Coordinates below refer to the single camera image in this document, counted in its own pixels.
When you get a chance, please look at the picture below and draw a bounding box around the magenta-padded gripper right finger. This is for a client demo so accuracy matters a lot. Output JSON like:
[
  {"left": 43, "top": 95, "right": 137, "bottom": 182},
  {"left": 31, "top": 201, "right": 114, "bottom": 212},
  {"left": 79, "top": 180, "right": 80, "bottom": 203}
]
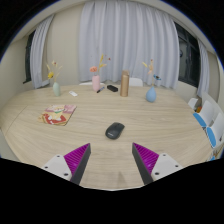
[{"left": 131, "top": 142, "right": 184, "bottom": 186}]

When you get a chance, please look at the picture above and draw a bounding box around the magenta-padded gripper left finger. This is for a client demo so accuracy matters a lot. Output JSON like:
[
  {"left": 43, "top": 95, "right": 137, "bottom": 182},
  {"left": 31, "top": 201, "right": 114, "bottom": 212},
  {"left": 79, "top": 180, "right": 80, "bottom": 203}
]
[{"left": 41, "top": 142, "right": 92, "bottom": 186}]

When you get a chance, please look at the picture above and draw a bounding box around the black computer mouse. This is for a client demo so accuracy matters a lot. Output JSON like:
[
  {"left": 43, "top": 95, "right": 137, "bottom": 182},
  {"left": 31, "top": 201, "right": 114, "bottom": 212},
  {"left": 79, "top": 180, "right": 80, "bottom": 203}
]
[{"left": 104, "top": 121, "right": 126, "bottom": 140}]

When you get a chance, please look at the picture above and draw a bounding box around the colourful printed mouse pad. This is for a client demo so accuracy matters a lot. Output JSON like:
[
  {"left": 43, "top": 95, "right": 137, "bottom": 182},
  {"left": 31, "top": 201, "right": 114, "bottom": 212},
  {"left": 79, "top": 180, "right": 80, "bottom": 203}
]
[{"left": 37, "top": 104, "right": 78, "bottom": 127}]

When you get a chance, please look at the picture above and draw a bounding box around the group of white blue-seated chairs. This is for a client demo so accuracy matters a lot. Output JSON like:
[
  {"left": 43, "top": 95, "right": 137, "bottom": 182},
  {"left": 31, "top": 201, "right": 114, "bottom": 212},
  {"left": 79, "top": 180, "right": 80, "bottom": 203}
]
[{"left": 187, "top": 96, "right": 224, "bottom": 161}]

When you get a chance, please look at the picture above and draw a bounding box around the blue vase with dried flowers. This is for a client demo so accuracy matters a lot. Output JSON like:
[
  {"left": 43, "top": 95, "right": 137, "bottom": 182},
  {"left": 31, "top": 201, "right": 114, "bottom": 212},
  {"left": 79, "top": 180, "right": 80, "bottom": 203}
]
[{"left": 141, "top": 58, "right": 162, "bottom": 104}]

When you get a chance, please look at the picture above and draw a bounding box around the green vase with dried flowers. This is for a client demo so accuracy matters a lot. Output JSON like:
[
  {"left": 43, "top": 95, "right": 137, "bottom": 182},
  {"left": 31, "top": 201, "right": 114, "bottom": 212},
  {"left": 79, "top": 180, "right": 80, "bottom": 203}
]
[{"left": 45, "top": 59, "right": 64, "bottom": 98}]

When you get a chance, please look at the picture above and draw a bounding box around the white chair backrest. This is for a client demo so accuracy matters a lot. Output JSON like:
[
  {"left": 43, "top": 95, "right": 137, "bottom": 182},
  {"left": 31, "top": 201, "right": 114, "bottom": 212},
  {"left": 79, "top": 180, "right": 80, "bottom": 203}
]
[
  {"left": 128, "top": 77, "right": 144, "bottom": 88},
  {"left": 78, "top": 81, "right": 106, "bottom": 87}
]

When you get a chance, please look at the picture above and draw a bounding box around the pink vase with dried flowers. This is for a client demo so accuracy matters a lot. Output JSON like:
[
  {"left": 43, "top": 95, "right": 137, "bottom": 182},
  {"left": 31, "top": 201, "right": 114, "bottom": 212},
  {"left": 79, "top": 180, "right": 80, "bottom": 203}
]
[{"left": 88, "top": 53, "right": 112, "bottom": 93}]

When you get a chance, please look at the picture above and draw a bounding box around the small black case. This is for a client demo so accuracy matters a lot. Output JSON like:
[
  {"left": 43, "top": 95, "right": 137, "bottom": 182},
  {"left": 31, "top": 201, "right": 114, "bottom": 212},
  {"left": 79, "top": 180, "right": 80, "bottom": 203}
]
[{"left": 106, "top": 84, "right": 119, "bottom": 93}]

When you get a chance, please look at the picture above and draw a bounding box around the narrow white curtain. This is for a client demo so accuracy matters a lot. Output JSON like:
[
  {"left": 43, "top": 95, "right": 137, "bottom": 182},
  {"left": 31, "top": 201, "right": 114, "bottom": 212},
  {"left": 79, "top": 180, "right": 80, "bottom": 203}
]
[
  {"left": 195, "top": 39, "right": 211, "bottom": 98},
  {"left": 29, "top": 13, "right": 56, "bottom": 90}
]

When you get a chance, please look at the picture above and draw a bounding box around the wide white curtain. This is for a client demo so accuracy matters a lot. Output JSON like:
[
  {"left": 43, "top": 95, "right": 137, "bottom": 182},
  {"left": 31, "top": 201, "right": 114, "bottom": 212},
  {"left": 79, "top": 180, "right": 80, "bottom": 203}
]
[{"left": 78, "top": 0, "right": 181, "bottom": 90}]

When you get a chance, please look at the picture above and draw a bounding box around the dark window with black frame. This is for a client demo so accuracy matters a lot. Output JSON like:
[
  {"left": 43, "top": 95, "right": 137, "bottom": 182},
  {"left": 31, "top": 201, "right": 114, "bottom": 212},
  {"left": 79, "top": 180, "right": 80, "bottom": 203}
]
[
  {"left": 22, "top": 29, "right": 36, "bottom": 84},
  {"left": 173, "top": 21, "right": 202, "bottom": 88}
]

